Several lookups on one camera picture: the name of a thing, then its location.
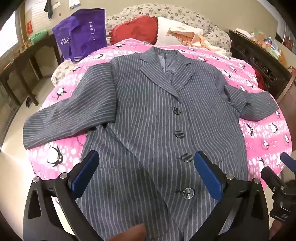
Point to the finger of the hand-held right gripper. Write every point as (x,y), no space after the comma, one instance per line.
(288,159)
(272,178)

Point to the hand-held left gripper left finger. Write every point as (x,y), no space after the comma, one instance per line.
(86,169)

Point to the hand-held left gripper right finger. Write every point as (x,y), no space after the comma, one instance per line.
(208,173)

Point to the grey striped suit jacket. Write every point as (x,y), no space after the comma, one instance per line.
(148,111)

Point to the person's left hand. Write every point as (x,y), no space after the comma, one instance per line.
(129,233)

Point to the pink penguin printed blanket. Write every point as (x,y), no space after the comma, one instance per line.
(261,139)

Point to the dark carved wooden cabinet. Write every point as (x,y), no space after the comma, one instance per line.
(259,60)

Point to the clutter of bottles and packets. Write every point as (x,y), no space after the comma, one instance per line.
(269,42)

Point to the dark wooden side table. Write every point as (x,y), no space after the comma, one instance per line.
(20,67)

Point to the purple tote bag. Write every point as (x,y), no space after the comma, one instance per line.
(78,37)

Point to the green plastic basket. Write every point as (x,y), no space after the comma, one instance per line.
(38,37)

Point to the red ruffled pillow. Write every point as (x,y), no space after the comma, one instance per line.
(134,30)

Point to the white pillow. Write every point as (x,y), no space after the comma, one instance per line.
(171,29)

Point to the dark hanging cloth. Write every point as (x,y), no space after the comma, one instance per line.
(49,8)

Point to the red wall sticker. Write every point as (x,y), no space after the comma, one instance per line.
(29,27)

